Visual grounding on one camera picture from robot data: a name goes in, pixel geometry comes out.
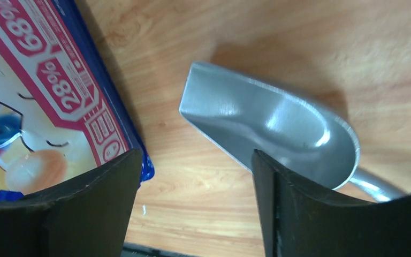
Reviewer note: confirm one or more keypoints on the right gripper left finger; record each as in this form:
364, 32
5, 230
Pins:
87, 215

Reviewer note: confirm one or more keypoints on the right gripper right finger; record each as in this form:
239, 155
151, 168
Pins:
300, 217

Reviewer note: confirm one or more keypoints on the colourful pet food bag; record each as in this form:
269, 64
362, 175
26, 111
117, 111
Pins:
60, 112

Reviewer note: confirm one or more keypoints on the silver metal scoop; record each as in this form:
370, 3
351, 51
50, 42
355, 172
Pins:
240, 113

